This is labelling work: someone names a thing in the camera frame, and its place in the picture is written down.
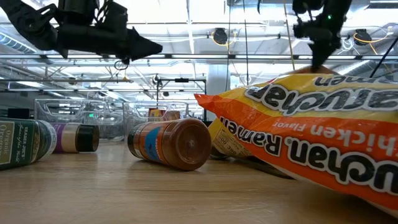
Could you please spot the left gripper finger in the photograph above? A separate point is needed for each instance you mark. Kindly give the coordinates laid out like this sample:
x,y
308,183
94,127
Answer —
x,y
143,46

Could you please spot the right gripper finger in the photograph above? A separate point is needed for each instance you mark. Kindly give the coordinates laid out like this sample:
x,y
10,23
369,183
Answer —
x,y
319,54

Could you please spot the red beef ramen pack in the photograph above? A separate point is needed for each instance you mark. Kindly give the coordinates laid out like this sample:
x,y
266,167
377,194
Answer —
x,y
161,114

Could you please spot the purple label spice jar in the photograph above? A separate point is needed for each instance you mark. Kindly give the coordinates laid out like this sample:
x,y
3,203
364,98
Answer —
x,y
81,137

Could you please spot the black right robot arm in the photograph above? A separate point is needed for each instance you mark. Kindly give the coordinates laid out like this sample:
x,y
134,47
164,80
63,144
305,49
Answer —
x,y
339,7

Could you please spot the clear plastic bin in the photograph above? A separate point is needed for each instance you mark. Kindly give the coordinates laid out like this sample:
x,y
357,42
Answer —
x,y
74,107
136,112

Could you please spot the orange chicken ramen pack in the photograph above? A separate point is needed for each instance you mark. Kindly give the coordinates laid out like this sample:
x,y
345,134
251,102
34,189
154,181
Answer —
x,y
311,149

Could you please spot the orange label spice jar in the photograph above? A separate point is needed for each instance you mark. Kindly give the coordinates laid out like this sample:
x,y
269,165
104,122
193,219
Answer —
x,y
174,143

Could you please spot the yellow ramen noodle pack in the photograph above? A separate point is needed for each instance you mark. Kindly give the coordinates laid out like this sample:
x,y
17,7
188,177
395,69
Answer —
x,y
227,143

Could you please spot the green oregano spice jar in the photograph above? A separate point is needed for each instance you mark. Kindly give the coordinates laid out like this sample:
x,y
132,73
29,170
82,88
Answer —
x,y
21,143

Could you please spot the black background rig frame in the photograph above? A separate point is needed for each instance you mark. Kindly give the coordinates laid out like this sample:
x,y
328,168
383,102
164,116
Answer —
x,y
181,80

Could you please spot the black aluminium table frame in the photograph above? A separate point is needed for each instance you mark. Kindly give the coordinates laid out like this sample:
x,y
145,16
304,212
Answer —
x,y
18,113

